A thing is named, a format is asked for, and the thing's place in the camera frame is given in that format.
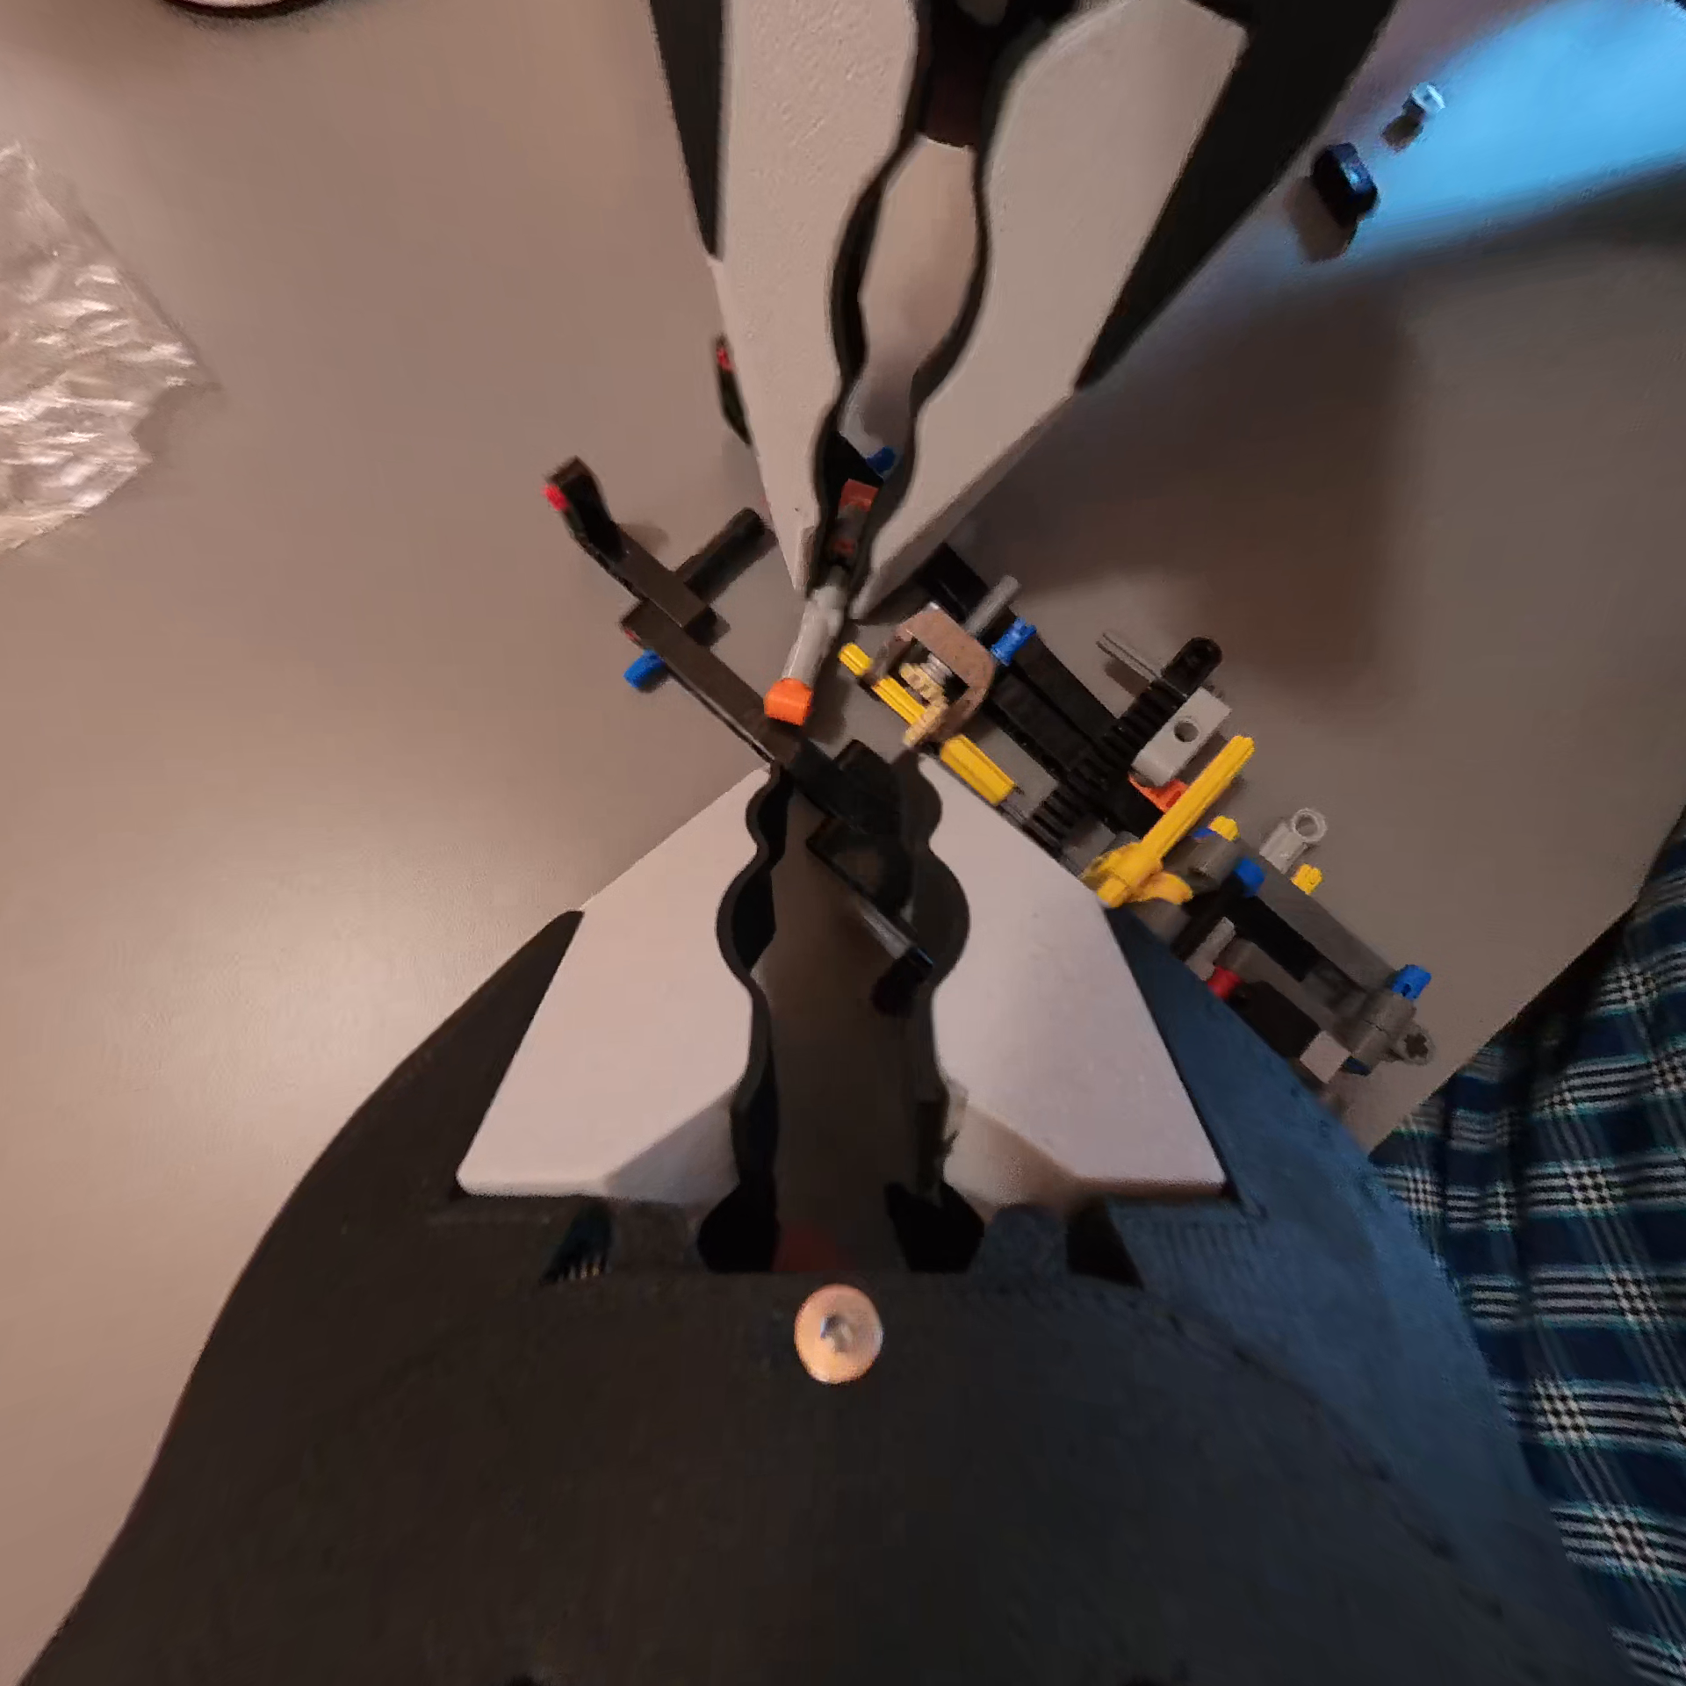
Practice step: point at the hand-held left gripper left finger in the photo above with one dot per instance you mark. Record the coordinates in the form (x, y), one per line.
(592, 1040)

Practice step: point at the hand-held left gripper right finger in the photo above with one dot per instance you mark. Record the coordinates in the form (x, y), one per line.
(1081, 1055)

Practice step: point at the clear plastic bag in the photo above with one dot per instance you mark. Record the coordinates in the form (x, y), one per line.
(80, 355)

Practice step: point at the multicolour lego gear assembly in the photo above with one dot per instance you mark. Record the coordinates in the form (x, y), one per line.
(1159, 738)

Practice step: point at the dark round object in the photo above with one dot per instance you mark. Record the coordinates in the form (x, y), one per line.
(244, 5)

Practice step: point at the black lego beam red pin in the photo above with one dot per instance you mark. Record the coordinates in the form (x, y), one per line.
(734, 395)

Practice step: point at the blue plaid shirt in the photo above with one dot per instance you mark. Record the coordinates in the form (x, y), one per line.
(1569, 1250)

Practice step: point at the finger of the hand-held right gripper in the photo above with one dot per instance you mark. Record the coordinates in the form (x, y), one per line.
(1081, 237)
(784, 237)

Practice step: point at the small black lego piece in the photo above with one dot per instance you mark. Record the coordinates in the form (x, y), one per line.
(1344, 182)

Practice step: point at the black lego arm assembly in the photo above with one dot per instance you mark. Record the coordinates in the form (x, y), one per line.
(699, 645)

